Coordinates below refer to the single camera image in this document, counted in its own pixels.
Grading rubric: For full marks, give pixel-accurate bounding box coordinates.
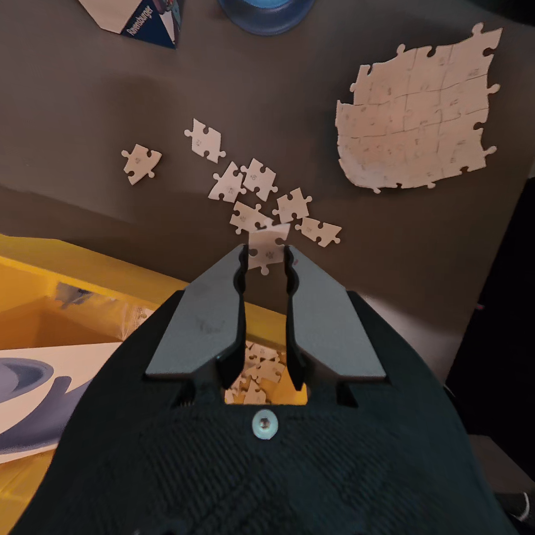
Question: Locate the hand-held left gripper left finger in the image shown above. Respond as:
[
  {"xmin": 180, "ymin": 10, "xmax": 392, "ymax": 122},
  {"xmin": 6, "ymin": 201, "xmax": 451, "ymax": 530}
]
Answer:
[{"xmin": 144, "ymin": 244, "xmax": 247, "ymax": 390}]

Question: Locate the white card with blue ears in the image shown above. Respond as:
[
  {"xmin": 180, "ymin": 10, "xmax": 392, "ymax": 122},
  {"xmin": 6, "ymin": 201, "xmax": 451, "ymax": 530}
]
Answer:
[{"xmin": 0, "ymin": 342, "xmax": 124, "ymax": 465}]

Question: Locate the yellow plastic bin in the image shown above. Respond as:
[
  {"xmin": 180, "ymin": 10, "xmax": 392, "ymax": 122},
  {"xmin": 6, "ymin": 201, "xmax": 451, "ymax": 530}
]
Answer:
[{"xmin": 0, "ymin": 233, "xmax": 310, "ymax": 535}]

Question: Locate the clear printed plastic bag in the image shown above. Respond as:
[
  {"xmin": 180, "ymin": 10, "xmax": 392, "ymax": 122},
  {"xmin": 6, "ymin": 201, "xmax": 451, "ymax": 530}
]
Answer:
[{"xmin": 54, "ymin": 282, "xmax": 153, "ymax": 335}]

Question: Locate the single numbered puzzle piece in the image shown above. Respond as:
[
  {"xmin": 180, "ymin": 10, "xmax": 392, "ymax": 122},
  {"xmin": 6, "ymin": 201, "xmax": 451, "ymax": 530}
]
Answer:
[{"xmin": 247, "ymin": 217, "xmax": 291, "ymax": 276}]

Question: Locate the colourful cartoon puzzle box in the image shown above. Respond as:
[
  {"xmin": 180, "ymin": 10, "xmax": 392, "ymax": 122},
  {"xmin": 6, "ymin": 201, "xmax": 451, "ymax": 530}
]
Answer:
[{"xmin": 76, "ymin": 0, "xmax": 186, "ymax": 50}]

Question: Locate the blue round plastic stand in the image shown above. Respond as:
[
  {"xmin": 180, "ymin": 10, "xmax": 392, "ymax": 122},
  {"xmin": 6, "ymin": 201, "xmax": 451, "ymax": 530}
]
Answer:
[{"xmin": 217, "ymin": 0, "xmax": 317, "ymax": 36}]

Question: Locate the scatter of puzzle pieces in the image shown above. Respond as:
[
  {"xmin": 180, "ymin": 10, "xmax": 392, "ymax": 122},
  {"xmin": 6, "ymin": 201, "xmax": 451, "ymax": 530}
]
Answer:
[{"xmin": 121, "ymin": 118, "xmax": 342, "ymax": 248}]

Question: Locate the pile of white puzzle pieces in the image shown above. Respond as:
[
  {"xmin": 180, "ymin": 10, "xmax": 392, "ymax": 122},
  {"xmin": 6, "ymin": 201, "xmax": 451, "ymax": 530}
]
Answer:
[{"xmin": 226, "ymin": 341, "xmax": 289, "ymax": 405}]

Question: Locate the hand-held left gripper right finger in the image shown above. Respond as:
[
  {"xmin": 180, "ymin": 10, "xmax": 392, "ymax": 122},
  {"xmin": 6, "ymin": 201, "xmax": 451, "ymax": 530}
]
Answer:
[{"xmin": 284, "ymin": 245, "xmax": 388, "ymax": 392}]

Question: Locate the assembled curved puzzle section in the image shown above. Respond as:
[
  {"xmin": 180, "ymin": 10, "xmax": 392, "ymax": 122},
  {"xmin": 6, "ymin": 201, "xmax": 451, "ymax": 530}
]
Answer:
[{"xmin": 335, "ymin": 23, "xmax": 503, "ymax": 194}]

